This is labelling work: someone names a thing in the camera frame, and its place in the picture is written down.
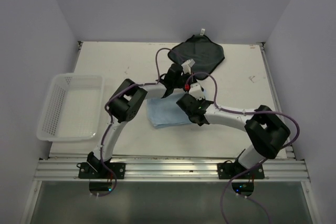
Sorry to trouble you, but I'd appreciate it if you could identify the white plastic basket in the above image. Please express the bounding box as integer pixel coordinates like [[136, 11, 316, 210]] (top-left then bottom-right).
[[36, 73, 104, 142]]

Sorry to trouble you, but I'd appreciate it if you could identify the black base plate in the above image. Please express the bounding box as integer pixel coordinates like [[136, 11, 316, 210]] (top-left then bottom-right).
[[76, 162, 126, 179], [217, 160, 265, 179]]

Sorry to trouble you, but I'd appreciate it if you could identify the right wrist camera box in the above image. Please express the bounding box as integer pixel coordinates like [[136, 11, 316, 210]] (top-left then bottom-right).
[[184, 82, 205, 100]]

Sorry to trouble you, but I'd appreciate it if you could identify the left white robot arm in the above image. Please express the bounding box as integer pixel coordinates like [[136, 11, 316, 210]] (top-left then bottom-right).
[[80, 59, 195, 178]]

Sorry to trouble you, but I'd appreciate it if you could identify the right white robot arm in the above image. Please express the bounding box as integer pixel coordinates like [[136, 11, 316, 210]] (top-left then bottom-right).
[[176, 94, 290, 178]]

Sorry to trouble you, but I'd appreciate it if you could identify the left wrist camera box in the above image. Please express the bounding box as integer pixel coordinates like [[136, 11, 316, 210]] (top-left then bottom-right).
[[181, 59, 195, 74]]

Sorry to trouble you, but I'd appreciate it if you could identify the aluminium mounting rail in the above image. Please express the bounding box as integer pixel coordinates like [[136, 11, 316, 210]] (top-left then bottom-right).
[[33, 156, 310, 182]]

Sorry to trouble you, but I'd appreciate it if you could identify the light blue towel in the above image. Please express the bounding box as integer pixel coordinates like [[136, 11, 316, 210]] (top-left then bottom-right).
[[146, 93, 192, 129]]

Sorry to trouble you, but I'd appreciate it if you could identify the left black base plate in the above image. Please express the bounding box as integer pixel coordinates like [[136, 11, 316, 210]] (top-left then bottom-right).
[[76, 162, 126, 179]]

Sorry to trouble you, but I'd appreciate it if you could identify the dark grey towel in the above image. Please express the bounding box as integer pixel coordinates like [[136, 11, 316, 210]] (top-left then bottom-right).
[[164, 35, 225, 80]]

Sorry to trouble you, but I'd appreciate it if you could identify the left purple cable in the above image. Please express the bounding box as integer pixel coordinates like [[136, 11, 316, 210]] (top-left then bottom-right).
[[99, 47, 184, 197]]

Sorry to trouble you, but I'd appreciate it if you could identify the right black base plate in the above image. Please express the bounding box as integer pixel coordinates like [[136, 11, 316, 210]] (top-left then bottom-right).
[[217, 160, 265, 179]]

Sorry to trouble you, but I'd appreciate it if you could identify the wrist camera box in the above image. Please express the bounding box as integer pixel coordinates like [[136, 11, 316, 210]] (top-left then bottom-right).
[[181, 59, 195, 74], [184, 82, 205, 100]]

